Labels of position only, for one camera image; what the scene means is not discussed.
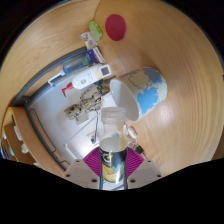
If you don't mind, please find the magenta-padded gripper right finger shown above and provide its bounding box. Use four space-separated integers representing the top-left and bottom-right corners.
123 147 165 191

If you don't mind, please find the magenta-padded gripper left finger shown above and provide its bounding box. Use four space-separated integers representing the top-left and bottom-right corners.
61 147 104 191

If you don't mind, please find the clear drink bottle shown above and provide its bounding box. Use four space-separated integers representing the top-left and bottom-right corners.
98 106 129 185

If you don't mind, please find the wooden tree figurine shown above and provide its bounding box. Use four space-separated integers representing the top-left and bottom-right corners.
63 84 111 122

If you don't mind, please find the white mug with blue patches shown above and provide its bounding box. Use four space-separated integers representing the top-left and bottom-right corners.
109 67 168 123

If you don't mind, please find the white pump bottle, red top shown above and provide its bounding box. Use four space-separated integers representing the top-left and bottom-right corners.
60 63 104 98

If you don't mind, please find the small white clock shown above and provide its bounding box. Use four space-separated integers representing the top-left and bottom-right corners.
99 64 112 78

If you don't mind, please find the clear blue bottle, white nozzle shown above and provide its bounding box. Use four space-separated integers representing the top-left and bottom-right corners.
47 56 91 88

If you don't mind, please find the small green flat item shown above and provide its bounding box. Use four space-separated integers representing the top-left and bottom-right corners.
87 20 104 42

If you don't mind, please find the flat round red coaster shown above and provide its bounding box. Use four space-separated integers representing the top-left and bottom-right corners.
104 13 127 42

